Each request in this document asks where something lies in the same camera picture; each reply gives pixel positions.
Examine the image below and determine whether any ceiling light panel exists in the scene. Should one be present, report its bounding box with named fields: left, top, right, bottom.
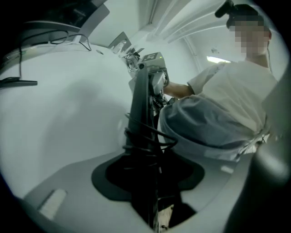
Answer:
left=206, top=55, right=231, bottom=63

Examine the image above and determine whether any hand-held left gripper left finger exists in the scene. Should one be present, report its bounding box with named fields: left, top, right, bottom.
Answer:
left=22, top=151, right=151, bottom=233

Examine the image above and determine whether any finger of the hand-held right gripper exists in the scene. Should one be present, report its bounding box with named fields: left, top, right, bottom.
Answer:
left=150, top=73, right=165, bottom=95

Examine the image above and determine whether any black monitor cable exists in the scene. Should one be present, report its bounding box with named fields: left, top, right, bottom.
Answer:
left=18, top=29, right=92, bottom=78

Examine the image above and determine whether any person's head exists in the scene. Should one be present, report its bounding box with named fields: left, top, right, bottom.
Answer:
left=226, top=4, right=272, bottom=62

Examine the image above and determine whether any person's right forearm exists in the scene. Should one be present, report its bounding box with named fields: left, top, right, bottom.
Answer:
left=163, top=81, right=195, bottom=99

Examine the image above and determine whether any head-mounted camera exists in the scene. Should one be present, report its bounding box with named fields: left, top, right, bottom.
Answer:
left=214, top=0, right=238, bottom=19

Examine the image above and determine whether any person's shirt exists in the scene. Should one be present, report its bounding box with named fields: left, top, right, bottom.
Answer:
left=159, top=60, right=279, bottom=162

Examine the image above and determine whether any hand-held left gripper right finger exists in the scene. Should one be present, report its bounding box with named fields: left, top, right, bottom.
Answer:
left=163, top=147, right=256, bottom=219

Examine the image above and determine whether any black monitor stand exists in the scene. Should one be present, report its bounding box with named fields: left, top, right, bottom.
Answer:
left=0, top=76, right=38, bottom=88

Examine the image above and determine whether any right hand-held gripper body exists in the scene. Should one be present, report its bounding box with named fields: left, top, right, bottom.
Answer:
left=137, top=51, right=170, bottom=87

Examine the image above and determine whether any black curved monitor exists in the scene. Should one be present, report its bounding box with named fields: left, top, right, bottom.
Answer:
left=21, top=20, right=81, bottom=47

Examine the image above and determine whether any black keyboard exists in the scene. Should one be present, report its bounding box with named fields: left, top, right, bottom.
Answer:
left=126, top=67, right=166, bottom=233

